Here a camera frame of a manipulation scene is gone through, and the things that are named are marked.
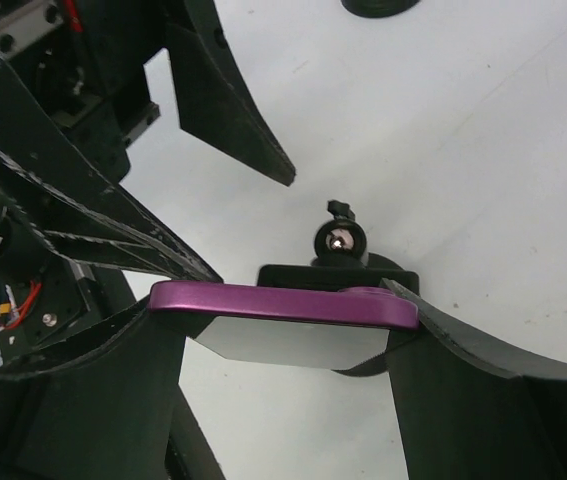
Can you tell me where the black phone stand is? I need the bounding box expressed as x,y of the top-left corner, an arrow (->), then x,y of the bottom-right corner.
257,200 -> 420,294
341,0 -> 419,19

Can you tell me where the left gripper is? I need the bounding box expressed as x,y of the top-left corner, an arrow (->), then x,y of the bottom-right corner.
0,1 -> 296,282

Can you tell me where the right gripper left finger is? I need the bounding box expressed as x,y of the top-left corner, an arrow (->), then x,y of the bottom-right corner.
0,302 -> 195,479

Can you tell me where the purple-edged phone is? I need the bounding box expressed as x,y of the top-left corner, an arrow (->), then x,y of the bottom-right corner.
147,281 -> 419,370

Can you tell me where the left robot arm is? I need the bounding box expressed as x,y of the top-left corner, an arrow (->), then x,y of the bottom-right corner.
0,1 -> 296,479

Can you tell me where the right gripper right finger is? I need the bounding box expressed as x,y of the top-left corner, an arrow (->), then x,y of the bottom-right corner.
335,277 -> 567,480

